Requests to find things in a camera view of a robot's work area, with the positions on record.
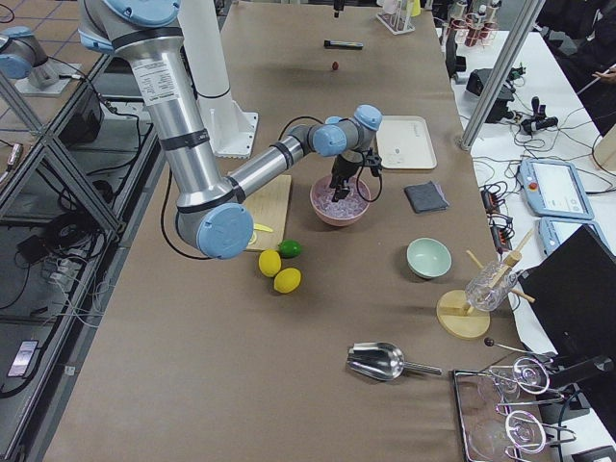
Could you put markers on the wire glass rack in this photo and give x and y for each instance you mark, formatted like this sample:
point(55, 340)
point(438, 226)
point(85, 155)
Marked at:
point(498, 411)

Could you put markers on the black monitor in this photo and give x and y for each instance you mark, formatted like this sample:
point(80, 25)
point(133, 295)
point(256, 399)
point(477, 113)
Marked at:
point(574, 291)

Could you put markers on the metal ice scoop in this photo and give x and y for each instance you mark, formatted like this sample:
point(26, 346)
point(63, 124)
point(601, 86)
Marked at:
point(383, 361)

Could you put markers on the mint green bowl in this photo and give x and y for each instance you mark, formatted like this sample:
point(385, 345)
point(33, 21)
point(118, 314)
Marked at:
point(428, 258)

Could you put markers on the yellow plastic knife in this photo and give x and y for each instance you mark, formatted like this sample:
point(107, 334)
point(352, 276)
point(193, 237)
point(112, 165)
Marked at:
point(262, 228)

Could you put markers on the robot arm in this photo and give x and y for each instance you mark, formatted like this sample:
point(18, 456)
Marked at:
point(211, 217)

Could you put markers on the yellow lemon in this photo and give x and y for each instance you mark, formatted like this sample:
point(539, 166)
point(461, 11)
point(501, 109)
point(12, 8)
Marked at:
point(287, 280)
point(269, 262)

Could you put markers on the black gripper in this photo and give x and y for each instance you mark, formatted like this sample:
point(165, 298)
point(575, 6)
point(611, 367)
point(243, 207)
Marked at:
point(343, 167)

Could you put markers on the yellow lemon front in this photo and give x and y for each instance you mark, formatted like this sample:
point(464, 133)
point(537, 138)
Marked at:
point(287, 280)

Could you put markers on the wooden cup stand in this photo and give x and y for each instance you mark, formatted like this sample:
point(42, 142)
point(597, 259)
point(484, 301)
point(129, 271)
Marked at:
point(456, 315)

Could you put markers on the yellow lemon back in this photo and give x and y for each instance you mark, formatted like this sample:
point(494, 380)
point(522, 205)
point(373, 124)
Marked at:
point(269, 262)

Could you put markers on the wooden cutting board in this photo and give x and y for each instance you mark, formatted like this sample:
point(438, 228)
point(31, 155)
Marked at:
point(269, 206)

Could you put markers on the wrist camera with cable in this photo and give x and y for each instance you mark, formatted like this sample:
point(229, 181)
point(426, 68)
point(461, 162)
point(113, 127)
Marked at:
point(372, 161)

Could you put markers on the smartphone on floor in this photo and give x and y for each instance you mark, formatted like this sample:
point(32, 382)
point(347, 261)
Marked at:
point(23, 358)

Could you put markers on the metal muddler rod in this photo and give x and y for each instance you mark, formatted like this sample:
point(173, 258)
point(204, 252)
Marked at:
point(341, 44)

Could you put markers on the teach pendant upper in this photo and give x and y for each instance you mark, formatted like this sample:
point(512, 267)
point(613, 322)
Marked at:
point(553, 189)

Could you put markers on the clear glass mug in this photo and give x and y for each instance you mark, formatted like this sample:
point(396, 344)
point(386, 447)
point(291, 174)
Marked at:
point(486, 291)

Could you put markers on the cream rabbit tray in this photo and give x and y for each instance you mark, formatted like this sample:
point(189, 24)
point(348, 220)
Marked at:
point(403, 142)

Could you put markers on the pink bowl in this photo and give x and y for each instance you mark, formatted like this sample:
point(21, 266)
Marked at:
point(336, 221)

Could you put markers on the aluminium frame post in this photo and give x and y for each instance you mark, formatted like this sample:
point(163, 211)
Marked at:
point(509, 51)

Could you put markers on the teach pendant lower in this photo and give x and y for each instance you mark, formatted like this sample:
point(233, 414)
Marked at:
point(555, 231)

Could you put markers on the clear ice cubes pile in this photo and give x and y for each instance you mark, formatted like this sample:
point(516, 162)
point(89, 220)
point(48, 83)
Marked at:
point(348, 208)

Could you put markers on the green lime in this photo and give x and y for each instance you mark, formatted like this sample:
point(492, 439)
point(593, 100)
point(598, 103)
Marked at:
point(289, 249)

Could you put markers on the grey folded cloth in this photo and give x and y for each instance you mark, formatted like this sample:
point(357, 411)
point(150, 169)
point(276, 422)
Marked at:
point(426, 197)

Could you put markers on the teach pendant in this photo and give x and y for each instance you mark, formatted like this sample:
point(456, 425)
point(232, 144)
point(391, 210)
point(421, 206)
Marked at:
point(553, 189)
point(555, 231)

